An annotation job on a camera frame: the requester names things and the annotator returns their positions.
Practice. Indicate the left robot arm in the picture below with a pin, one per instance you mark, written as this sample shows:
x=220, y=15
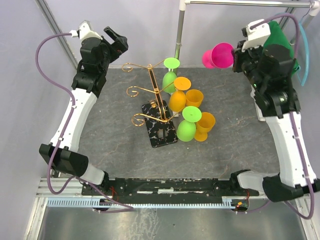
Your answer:
x=61, y=153

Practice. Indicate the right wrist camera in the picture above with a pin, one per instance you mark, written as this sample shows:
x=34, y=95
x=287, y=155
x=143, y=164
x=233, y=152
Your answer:
x=256, y=34

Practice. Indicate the green wine glass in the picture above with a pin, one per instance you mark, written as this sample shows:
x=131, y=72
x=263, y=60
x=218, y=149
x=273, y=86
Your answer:
x=187, y=128
x=170, y=63

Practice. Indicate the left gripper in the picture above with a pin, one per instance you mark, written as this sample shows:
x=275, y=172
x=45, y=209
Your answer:
x=119, y=46

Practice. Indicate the orange wine glass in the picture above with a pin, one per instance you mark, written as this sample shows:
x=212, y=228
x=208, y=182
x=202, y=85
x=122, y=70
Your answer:
x=178, y=99
x=194, y=97
x=204, y=126

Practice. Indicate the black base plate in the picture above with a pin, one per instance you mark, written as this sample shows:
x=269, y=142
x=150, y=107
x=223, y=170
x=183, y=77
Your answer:
x=174, y=190

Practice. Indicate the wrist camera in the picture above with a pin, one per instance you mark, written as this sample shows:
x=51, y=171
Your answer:
x=256, y=34
x=85, y=31

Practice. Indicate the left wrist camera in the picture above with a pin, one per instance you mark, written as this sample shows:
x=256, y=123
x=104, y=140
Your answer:
x=85, y=31

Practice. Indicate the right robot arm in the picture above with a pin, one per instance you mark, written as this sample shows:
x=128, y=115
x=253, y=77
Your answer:
x=269, y=71

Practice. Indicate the blue clothes hanger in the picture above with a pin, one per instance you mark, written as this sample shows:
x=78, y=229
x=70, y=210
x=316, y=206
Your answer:
x=297, y=67

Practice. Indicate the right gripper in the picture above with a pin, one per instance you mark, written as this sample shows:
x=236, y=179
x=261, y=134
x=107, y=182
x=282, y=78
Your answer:
x=238, y=55

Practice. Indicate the pink plastic cup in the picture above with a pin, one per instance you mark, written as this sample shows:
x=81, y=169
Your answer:
x=218, y=57

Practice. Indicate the green cloth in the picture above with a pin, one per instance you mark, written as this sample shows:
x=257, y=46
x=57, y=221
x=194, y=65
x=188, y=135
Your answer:
x=277, y=37

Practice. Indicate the orange wine glass front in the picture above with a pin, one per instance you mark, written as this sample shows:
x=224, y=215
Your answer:
x=204, y=126

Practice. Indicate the green wine glass front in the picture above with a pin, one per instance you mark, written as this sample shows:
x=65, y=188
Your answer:
x=187, y=128

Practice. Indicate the gold wine glass rack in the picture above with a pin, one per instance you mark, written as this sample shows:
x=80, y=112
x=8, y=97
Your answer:
x=155, y=114

